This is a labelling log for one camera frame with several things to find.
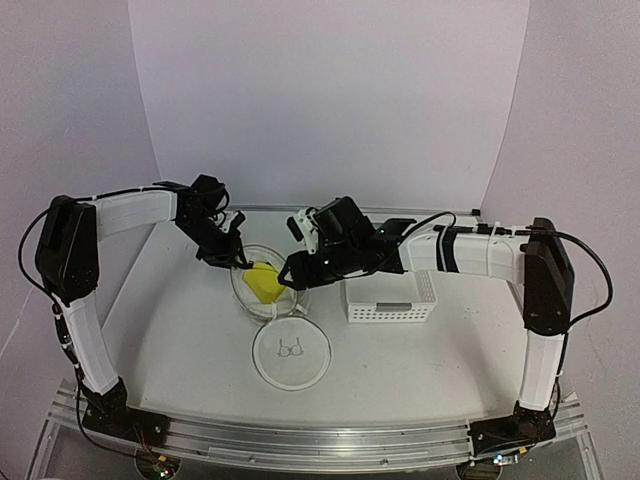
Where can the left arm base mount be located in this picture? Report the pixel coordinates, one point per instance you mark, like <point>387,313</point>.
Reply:
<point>109,414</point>

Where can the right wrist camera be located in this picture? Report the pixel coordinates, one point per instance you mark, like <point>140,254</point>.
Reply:
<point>304,229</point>

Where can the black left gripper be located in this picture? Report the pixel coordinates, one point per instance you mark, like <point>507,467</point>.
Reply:
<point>226,256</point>

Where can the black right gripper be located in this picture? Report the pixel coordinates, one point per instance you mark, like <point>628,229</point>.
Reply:
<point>303,277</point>

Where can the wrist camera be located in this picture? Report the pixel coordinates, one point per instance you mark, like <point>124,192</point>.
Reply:
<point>304,229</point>
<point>230,221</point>

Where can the white perforated plastic basket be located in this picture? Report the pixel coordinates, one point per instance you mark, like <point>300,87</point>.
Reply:
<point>385,298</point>

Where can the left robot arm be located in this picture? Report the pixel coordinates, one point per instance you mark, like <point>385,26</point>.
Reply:
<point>67,255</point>

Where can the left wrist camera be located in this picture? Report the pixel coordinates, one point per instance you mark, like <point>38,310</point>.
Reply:
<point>230,221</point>

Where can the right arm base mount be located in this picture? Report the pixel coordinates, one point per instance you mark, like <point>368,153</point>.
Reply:
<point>523,428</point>

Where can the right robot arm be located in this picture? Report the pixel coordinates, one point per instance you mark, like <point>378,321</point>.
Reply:
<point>531,260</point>

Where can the aluminium table rail frame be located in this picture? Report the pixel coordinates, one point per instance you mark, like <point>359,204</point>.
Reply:
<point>396,396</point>

